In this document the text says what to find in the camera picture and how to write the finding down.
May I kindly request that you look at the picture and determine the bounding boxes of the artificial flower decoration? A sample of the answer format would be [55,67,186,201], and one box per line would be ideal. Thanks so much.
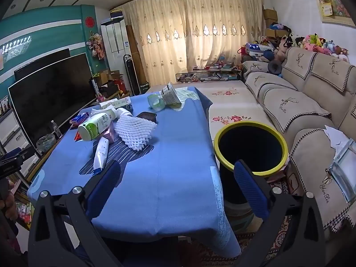
[87,33,105,60]

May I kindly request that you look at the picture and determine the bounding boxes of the cardboard box stack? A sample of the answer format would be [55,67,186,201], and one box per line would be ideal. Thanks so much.
[263,8,280,38]

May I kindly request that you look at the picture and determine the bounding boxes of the dark round cushion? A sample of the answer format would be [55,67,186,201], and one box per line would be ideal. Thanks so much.
[267,61,283,75]

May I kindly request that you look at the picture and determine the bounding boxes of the blue star print pillow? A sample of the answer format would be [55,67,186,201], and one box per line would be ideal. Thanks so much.
[245,42,274,59]

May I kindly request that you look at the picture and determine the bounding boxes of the beige sofa with deer covers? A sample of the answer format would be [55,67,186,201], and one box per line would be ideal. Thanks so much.
[241,46,356,240]

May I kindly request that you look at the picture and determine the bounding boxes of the black bin with yellow rim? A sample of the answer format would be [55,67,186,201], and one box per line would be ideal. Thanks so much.
[214,121,289,205]

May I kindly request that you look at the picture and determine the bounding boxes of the red blue packet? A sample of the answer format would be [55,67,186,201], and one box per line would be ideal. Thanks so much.
[69,113,89,125]

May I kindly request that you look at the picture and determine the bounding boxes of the red box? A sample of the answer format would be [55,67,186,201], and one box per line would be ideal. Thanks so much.
[113,78,129,95]

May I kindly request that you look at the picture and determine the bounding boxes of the open cardboard box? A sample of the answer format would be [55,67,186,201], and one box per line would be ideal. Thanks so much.
[100,69,124,84]

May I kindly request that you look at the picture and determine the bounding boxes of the white loose papers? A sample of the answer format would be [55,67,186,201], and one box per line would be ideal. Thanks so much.
[324,125,349,156]

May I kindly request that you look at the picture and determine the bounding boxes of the green clear plastic cup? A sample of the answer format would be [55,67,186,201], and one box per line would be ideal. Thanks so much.
[147,93,167,113]

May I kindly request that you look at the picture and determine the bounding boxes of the pile of plush toys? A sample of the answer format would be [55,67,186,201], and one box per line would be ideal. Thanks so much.
[274,24,349,63]

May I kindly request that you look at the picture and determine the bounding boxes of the red patterned rug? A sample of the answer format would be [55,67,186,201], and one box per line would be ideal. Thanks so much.
[178,167,295,267]

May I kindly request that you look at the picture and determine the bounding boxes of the black flat television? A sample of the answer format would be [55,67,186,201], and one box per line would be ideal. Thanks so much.
[8,53,98,148]

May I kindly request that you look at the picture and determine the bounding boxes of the white drawer unit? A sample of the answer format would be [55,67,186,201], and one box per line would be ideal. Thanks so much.
[0,108,39,178]

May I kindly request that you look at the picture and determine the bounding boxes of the blue star print tablecloth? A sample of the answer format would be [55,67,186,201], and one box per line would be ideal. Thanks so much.
[26,86,242,258]

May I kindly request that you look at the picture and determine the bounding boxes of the white printed milk carton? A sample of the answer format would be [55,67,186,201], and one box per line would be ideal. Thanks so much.
[161,82,185,107]

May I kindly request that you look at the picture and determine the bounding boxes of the person's left hand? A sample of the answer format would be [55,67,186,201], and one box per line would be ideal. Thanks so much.
[0,188,17,223]

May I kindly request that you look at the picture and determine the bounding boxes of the blue zip file bag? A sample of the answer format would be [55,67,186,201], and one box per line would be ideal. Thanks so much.
[328,139,356,203]

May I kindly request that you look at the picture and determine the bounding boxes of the printed cardboard sheet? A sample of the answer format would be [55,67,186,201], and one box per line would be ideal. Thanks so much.
[286,167,305,198]

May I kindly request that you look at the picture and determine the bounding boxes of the white green milk bottle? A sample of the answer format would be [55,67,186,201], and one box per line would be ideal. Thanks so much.
[77,108,132,142]

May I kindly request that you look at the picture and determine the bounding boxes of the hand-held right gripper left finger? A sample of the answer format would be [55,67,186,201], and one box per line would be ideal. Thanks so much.
[28,160,123,267]

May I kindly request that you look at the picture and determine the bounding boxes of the clear water bottle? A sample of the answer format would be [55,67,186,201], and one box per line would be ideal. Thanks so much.
[51,120,63,140]

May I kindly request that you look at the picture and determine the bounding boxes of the white standing air conditioner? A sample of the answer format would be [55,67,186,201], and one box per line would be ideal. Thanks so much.
[101,19,131,73]

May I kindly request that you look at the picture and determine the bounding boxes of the glass low table with books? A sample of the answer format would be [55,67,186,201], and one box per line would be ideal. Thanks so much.
[175,71,242,84]

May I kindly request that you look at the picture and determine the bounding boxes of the beige embroidered curtains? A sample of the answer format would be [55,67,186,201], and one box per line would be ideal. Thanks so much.
[111,0,265,85]

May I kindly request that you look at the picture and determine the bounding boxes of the black tower fan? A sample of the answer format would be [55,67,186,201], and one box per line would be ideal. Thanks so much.
[124,54,141,95]

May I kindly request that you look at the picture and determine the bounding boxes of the long white box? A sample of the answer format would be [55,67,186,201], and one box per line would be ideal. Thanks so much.
[99,97,131,110]

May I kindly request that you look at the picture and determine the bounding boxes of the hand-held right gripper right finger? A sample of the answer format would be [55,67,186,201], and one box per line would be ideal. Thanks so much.
[234,160,326,267]

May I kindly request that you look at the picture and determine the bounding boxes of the white foam net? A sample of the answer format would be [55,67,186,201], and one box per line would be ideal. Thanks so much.
[114,114,158,152]

